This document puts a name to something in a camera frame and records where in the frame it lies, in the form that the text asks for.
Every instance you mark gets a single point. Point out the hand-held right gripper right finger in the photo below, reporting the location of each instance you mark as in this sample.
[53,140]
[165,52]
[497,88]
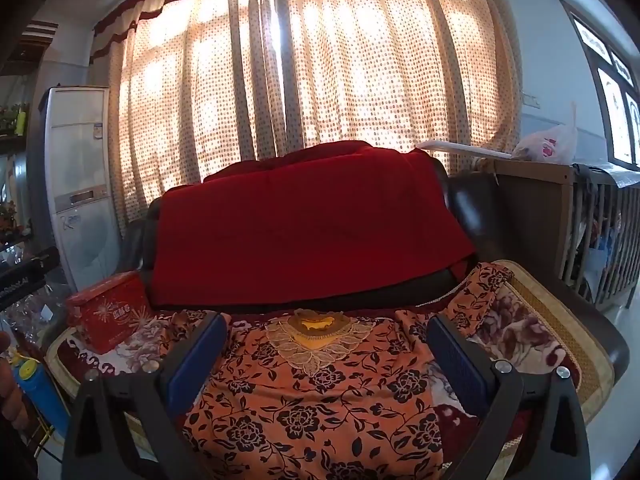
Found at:
[457,360]

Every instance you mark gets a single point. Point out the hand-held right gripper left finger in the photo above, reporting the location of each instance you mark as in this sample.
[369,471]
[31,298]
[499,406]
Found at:
[197,360]

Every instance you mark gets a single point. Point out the orange floral shirt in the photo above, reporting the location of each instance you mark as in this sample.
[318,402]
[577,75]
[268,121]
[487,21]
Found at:
[310,410]

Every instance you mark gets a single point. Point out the person's left hand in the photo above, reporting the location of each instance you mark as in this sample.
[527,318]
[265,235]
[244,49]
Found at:
[7,385]

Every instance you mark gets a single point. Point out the floral plush blanket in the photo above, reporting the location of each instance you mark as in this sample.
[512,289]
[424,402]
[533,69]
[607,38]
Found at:
[510,325]

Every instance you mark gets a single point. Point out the red plastic bucket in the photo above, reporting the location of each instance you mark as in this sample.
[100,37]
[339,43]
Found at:
[110,315]

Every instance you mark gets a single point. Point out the blue bottle with yellow cap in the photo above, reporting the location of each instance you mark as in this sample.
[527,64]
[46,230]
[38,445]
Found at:
[40,395]

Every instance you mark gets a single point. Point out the white standing air conditioner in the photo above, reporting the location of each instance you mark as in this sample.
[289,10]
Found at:
[80,160]

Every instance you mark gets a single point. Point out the shelf with ornaments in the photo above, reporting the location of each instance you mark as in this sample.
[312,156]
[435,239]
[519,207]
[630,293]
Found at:
[15,125]

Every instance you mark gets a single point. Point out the dark leather sofa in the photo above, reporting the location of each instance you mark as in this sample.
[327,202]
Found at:
[470,210]

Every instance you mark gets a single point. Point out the wooden crib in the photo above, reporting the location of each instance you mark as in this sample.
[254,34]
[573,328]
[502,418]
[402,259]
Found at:
[530,220]

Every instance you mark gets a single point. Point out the red blanket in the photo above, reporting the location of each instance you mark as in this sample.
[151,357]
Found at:
[300,235]

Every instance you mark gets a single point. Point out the white board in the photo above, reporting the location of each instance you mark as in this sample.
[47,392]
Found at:
[460,147]

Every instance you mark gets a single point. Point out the white plastic bag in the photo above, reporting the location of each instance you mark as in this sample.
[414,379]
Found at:
[547,147]

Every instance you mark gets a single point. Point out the dark cloth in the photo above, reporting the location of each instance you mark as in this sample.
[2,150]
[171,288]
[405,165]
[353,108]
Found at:
[605,174]

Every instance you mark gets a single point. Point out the dotted cream curtain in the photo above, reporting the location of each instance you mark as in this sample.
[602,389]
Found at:
[350,85]

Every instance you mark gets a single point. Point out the dark framed window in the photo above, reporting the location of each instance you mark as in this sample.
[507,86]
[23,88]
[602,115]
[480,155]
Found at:
[612,100]

